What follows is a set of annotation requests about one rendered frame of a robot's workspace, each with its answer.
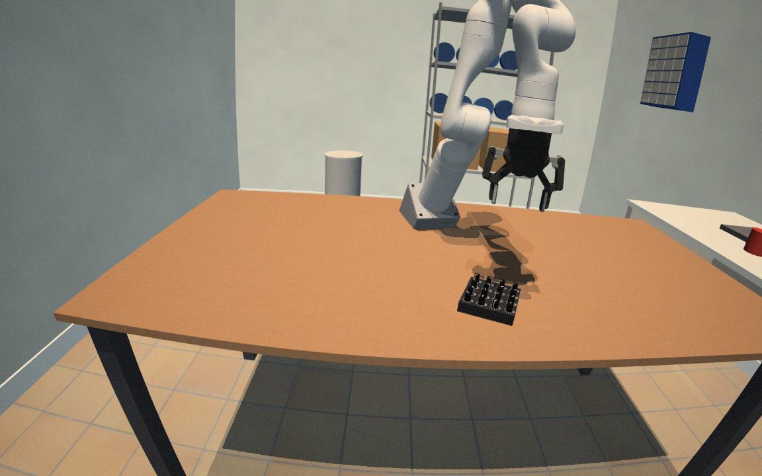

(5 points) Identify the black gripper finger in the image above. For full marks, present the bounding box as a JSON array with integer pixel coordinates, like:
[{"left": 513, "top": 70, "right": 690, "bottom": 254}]
[
  {"left": 482, "top": 145, "right": 523, "bottom": 204},
  {"left": 530, "top": 155, "right": 565, "bottom": 212}
]

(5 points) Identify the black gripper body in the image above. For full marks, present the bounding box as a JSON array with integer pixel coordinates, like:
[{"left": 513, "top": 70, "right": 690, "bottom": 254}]
[{"left": 503, "top": 128, "right": 552, "bottom": 178}]

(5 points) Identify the black knob box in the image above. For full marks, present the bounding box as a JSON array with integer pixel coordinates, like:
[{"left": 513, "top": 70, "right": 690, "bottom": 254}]
[{"left": 457, "top": 273, "right": 521, "bottom": 325}]

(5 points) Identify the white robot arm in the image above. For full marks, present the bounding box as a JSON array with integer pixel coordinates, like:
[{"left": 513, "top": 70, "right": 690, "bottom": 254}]
[{"left": 419, "top": 0, "right": 576, "bottom": 212}]

